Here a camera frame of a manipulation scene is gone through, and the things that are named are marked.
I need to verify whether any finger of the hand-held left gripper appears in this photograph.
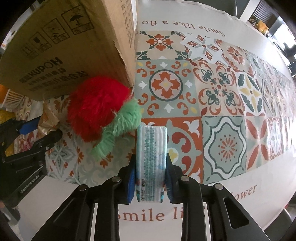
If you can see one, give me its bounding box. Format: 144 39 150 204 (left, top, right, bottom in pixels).
0 117 41 149
0 128 63 167

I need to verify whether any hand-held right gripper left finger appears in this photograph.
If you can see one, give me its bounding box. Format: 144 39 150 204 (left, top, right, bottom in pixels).
38 154 137 241

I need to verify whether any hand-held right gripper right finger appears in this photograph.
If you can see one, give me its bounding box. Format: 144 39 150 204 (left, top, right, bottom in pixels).
164 154 266 241

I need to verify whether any light blue tissue packet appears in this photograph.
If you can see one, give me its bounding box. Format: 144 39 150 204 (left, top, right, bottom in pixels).
136 124 167 203

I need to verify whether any brown cardboard box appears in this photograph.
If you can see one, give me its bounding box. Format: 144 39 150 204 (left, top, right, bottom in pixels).
0 0 137 101

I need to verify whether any gold crumpled wrapper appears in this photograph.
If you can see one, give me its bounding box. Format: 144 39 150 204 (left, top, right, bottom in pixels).
37 102 70 136

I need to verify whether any white ribbed fruit basket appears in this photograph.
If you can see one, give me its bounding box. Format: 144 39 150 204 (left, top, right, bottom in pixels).
0 89 25 109

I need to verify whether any red fluffy strawberry toy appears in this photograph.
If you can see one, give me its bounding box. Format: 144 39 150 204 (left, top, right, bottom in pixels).
67 75 142 161

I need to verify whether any printed white tablecloth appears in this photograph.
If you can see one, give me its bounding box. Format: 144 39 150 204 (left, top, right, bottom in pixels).
14 0 296 241

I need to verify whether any black piano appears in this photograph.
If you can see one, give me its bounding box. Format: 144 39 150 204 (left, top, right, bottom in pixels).
282 43 296 58

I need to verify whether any yellow paper bag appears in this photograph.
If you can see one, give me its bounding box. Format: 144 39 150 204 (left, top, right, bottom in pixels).
257 20 270 34

